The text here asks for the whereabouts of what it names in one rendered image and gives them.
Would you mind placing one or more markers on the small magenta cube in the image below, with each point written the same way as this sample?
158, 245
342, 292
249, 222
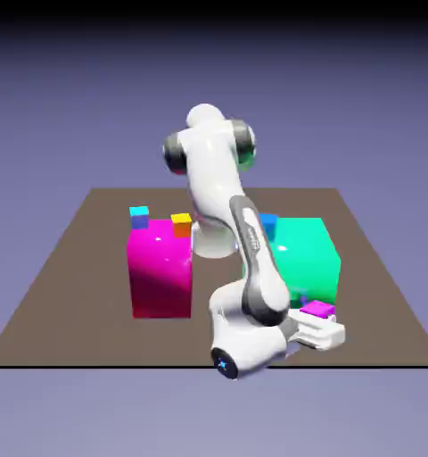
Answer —
318, 308

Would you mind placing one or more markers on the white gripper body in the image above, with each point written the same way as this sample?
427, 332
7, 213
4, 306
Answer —
322, 332

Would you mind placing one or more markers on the small blue cube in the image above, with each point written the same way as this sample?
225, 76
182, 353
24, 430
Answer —
269, 223

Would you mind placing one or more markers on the large green box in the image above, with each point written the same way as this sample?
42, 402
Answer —
306, 257

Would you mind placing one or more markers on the large magenta box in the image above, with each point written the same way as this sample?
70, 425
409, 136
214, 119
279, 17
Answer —
160, 264

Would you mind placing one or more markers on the small orange cube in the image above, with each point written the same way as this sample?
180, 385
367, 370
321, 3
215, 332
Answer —
181, 225

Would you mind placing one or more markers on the small cyan cube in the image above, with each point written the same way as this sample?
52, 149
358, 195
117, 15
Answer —
139, 216

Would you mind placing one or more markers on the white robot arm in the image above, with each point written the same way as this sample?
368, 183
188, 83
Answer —
214, 167

